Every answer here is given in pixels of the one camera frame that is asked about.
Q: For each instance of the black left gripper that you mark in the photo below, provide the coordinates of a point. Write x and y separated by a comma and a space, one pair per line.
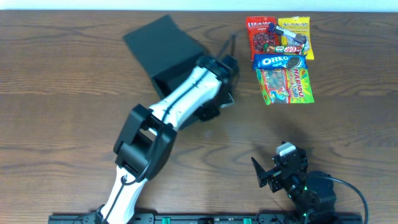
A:
232, 62

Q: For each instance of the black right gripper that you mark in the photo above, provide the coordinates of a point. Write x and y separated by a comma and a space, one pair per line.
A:
273, 174

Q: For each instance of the blue Oreo pack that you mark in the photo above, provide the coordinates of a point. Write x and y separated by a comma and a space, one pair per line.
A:
273, 61

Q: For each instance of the red candy bag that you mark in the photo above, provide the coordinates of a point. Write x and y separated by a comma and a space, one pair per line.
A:
259, 34

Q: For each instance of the Haribo gummy bag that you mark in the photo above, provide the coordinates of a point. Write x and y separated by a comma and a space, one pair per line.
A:
285, 85

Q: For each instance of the dark green box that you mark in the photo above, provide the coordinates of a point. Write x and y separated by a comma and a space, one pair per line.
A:
166, 53

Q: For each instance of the yellow snack bag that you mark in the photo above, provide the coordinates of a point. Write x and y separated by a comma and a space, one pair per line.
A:
297, 33

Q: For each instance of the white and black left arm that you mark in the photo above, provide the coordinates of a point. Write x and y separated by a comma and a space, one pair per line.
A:
148, 135

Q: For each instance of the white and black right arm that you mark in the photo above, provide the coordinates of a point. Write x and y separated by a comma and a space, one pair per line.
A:
311, 192

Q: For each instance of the purple chocolate bar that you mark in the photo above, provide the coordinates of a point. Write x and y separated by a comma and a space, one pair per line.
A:
299, 38

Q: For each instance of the green red KitKat bar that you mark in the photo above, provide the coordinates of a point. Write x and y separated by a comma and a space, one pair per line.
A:
280, 49

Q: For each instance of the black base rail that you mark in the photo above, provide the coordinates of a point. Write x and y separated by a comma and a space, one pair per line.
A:
150, 218

